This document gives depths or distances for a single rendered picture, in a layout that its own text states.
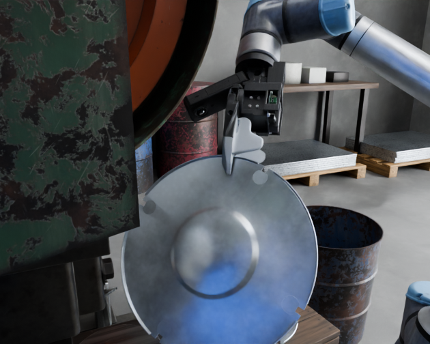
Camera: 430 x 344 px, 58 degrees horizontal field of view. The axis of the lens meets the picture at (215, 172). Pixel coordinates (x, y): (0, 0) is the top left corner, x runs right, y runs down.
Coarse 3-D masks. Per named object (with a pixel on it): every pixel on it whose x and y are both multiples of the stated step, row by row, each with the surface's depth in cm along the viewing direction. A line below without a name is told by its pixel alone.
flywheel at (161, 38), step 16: (128, 0) 74; (144, 0) 75; (160, 0) 73; (176, 0) 74; (128, 16) 75; (144, 16) 75; (160, 16) 74; (176, 16) 75; (128, 32) 75; (144, 32) 74; (160, 32) 74; (176, 32) 76; (128, 48) 76; (144, 48) 74; (160, 48) 75; (144, 64) 75; (160, 64) 76; (144, 80) 76; (144, 96) 77
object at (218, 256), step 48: (192, 192) 59; (240, 192) 57; (288, 192) 55; (144, 240) 59; (192, 240) 56; (240, 240) 54; (288, 240) 53; (144, 288) 56; (192, 288) 54; (240, 288) 52; (288, 288) 51; (192, 336) 52; (240, 336) 51
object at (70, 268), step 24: (72, 264) 41; (96, 264) 42; (0, 288) 36; (24, 288) 37; (48, 288) 38; (72, 288) 39; (96, 288) 42; (0, 312) 36; (24, 312) 37; (48, 312) 38; (72, 312) 40; (0, 336) 37; (24, 336) 38; (48, 336) 39; (72, 336) 40
